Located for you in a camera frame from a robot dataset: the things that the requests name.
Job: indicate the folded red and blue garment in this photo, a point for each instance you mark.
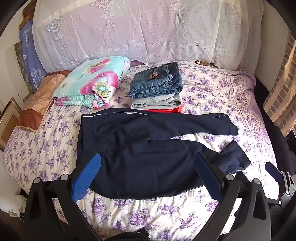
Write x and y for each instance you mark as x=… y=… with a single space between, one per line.
x=171 y=109

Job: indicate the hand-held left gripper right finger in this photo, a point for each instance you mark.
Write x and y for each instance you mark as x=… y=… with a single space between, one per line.
x=205 y=172

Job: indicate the folded floral quilt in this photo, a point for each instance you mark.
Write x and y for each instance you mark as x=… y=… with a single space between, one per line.
x=92 y=83

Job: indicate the white lace pillow cover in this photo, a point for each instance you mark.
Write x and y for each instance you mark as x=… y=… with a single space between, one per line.
x=143 y=30

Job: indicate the purple floral bedspread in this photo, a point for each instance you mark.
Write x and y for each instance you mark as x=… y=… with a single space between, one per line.
x=231 y=92

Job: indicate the navy blue pants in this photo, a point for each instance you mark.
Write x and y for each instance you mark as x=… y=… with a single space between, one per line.
x=143 y=160

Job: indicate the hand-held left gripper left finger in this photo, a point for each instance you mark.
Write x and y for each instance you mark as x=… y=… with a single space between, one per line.
x=87 y=176

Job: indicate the folded blue jeans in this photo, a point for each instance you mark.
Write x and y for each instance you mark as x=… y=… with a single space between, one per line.
x=155 y=80

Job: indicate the brown orange pillow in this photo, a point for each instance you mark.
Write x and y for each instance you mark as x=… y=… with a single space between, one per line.
x=39 y=102

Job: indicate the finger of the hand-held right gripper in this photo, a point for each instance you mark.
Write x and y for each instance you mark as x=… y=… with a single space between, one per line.
x=272 y=171

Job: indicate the blue printed cushion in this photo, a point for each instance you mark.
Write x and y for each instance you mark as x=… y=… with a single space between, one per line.
x=30 y=58

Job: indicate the dark bed frame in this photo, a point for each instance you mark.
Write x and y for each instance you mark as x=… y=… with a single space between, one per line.
x=277 y=143

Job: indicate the folded grey garment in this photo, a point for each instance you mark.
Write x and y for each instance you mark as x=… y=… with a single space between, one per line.
x=157 y=100

